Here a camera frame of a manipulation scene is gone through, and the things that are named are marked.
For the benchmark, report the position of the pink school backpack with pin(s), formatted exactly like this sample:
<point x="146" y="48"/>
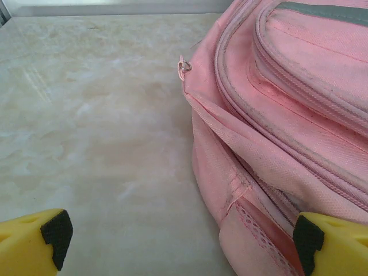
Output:
<point x="287" y="129"/>

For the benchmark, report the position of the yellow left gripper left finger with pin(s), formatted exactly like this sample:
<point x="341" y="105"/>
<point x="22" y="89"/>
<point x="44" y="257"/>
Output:
<point x="23" y="244"/>

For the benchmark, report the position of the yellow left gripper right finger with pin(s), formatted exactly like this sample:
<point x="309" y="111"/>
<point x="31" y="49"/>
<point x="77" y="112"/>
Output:
<point x="345" y="247"/>

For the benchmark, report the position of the thin aluminium wall rail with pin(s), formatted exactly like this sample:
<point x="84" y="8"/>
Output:
<point x="115" y="8"/>

